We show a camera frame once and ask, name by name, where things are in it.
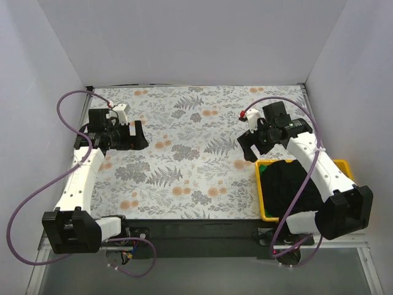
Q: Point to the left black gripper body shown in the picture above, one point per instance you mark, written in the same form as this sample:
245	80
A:
132	139

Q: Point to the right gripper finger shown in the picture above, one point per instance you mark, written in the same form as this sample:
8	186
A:
247	140
250	155

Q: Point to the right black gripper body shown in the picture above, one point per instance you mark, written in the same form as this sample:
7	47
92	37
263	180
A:
251	141

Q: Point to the black t shirt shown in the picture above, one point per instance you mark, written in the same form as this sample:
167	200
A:
280	183

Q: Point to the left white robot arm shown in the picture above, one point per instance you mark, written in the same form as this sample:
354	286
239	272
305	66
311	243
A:
70	228

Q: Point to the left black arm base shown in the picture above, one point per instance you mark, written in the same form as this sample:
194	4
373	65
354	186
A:
135	233

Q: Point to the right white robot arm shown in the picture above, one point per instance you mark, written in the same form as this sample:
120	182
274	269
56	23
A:
345	208

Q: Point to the green t shirt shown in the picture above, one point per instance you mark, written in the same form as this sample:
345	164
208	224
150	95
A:
260	167

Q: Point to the floral table mat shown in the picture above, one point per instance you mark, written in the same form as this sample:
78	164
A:
194	167

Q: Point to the yellow plastic bin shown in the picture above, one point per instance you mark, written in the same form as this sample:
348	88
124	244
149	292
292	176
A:
341	164

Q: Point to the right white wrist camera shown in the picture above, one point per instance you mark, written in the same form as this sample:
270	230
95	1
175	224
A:
251	116

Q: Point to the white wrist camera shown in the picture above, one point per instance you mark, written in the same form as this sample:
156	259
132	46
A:
118	118
251	116

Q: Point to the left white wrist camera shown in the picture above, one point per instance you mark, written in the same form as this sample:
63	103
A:
118	118

